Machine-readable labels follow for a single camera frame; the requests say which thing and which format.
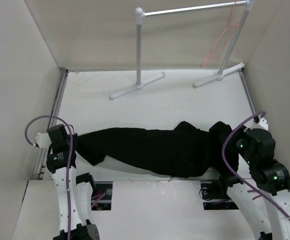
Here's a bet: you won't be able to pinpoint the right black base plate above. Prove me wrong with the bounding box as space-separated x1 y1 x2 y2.
199 181 238 211

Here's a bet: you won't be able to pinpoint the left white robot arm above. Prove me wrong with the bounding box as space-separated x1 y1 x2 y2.
47 124 100 240

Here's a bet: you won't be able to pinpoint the black trousers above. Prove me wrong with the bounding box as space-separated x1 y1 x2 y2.
76 121 239 178

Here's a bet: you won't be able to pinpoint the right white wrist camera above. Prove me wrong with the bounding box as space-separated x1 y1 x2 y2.
251 116 269 131

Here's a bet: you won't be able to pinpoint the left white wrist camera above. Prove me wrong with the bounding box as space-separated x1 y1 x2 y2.
35 132 51 149

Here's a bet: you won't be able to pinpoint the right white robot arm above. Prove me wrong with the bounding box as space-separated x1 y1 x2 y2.
216 125 290 240

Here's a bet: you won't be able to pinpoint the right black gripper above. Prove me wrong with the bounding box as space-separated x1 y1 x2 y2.
218 123 256 166

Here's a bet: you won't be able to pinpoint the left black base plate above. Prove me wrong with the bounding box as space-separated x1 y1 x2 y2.
91 181 113 211

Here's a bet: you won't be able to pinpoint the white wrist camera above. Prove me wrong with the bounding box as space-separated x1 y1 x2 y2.
251 116 269 131
35 132 51 149

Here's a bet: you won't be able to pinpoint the pink wire hanger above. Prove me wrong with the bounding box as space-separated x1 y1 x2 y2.
200 0 241 68

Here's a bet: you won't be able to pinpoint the white clothes rack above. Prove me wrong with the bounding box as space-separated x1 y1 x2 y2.
110 0 255 100

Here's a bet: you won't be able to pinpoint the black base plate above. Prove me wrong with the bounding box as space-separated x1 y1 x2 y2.
199 181 238 211
91 181 113 211

